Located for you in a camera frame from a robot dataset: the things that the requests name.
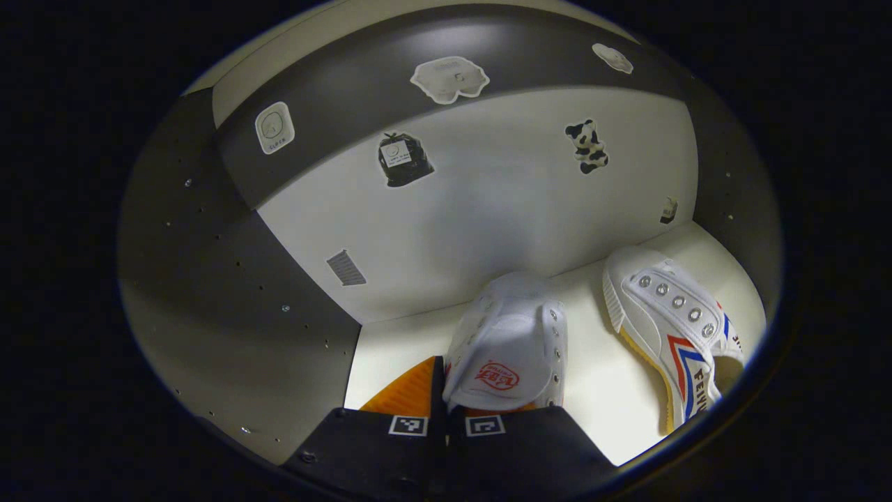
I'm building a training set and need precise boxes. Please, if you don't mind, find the white canvas shoe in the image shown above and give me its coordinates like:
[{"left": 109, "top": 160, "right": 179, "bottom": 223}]
[
  {"left": 443, "top": 272, "right": 569, "bottom": 413},
  {"left": 603, "top": 245, "right": 746, "bottom": 434}
]

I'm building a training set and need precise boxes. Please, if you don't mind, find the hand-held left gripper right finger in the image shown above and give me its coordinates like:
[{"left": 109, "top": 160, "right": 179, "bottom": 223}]
[{"left": 448, "top": 401, "right": 619, "bottom": 502}]

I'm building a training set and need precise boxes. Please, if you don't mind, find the white grey shoe cabinet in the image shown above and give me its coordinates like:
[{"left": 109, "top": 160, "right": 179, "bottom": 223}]
[{"left": 117, "top": 0, "right": 785, "bottom": 468}]

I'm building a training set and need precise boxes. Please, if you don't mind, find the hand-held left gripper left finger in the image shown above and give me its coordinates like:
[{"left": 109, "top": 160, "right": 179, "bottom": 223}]
[{"left": 281, "top": 356, "right": 449, "bottom": 502}]

